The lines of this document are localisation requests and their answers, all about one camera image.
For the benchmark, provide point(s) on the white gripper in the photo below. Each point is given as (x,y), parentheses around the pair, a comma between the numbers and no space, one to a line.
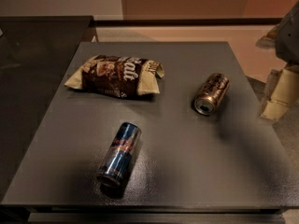
(289,39)

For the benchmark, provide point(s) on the orange soda can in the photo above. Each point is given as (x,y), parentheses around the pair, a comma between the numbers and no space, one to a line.
(210,96)

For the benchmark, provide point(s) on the blue energy drink can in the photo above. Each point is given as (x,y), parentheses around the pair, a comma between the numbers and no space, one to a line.
(113,168)

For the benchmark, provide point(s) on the brown chip bag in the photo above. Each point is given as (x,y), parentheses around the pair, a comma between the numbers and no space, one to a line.
(121,77)

